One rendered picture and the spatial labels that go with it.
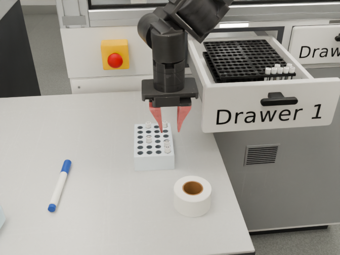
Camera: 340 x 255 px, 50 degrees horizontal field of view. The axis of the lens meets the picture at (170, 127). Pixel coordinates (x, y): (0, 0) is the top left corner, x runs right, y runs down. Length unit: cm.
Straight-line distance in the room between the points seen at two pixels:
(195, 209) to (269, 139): 67
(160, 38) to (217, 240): 35
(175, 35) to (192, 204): 29
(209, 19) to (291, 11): 51
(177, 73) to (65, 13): 47
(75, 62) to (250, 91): 52
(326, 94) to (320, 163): 65
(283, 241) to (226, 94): 105
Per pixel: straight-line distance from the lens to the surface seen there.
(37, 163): 85
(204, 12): 63
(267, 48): 103
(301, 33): 112
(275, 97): 76
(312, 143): 138
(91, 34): 104
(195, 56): 96
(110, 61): 98
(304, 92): 81
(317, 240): 175
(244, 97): 77
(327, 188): 156
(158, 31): 63
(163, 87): 65
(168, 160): 77
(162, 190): 74
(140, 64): 107
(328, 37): 117
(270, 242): 168
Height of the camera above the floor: 127
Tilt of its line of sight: 34 degrees down
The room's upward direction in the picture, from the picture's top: straight up
